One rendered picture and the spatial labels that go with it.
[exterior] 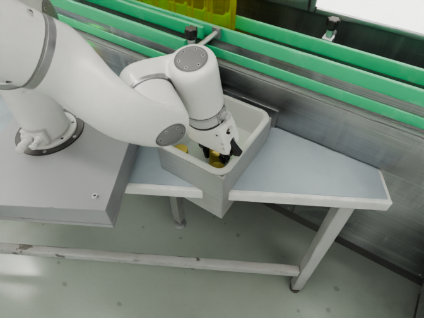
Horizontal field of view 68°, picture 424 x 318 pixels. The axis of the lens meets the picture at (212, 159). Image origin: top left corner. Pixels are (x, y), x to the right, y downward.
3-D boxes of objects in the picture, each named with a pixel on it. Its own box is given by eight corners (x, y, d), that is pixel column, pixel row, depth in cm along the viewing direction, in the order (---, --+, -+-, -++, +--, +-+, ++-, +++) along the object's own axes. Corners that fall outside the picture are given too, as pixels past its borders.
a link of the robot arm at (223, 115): (239, 96, 54) (240, 106, 56) (196, 80, 57) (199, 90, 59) (216, 129, 51) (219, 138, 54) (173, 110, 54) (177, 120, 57)
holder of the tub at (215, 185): (276, 127, 83) (281, 105, 78) (222, 200, 68) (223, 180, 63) (221, 105, 89) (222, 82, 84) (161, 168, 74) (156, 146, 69)
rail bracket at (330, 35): (333, 63, 81) (350, 11, 71) (323, 76, 77) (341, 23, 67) (318, 58, 82) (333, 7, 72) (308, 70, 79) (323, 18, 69)
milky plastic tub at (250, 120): (268, 139, 80) (273, 113, 74) (223, 200, 68) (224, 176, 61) (211, 114, 86) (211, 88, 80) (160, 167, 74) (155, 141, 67)
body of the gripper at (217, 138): (239, 103, 55) (243, 136, 65) (192, 84, 59) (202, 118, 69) (217, 135, 53) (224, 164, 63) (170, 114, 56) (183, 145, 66)
